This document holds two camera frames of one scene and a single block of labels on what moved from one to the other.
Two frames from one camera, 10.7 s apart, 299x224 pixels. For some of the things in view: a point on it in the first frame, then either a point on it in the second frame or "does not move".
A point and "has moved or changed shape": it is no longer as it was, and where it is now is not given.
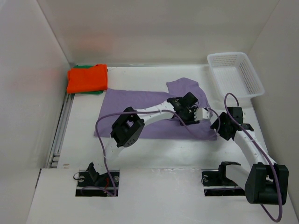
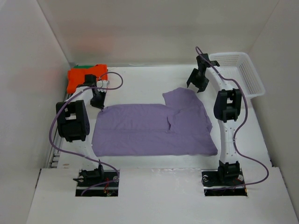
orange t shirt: [88, 79] does not move
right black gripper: [217, 126] to [192, 79]
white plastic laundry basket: [233, 73] does not move
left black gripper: [191, 121] to [101, 105]
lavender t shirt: [113, 102] has moved or changed shape
